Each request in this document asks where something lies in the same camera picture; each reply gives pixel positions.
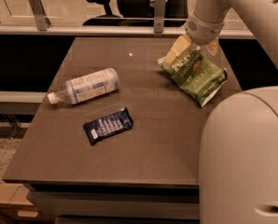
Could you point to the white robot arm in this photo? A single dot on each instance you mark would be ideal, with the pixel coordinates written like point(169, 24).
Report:
point(238, 163)

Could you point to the black office chair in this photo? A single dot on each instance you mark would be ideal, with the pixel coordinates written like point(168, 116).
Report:
point(139, 13)

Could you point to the brown table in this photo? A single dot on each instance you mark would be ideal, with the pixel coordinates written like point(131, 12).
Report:
point(131, 153)

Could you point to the metal glass bracket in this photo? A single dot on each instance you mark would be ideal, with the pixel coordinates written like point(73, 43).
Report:
point(159, 14)
point(42, 22)

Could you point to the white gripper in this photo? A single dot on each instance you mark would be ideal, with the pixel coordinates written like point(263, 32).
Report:
point(203, 32)

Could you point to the left metal glass bracket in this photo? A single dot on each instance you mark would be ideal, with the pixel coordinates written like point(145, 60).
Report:
point(42, 22)

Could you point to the right metal glass bracket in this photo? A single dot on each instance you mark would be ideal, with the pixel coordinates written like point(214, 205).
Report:
point(159, 14)

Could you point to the green jalapeno chip bag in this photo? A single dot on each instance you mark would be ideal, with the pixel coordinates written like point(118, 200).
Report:
point(195, 75)

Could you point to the dark blue snack bar wrapper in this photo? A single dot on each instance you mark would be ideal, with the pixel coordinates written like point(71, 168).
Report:
point(109, 125)

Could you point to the clear plastic bottle white label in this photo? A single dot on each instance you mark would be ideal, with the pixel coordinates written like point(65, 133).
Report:
point(83, 88)

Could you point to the cardboard box under table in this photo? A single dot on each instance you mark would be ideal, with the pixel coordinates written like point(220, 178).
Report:
point(16, 209)

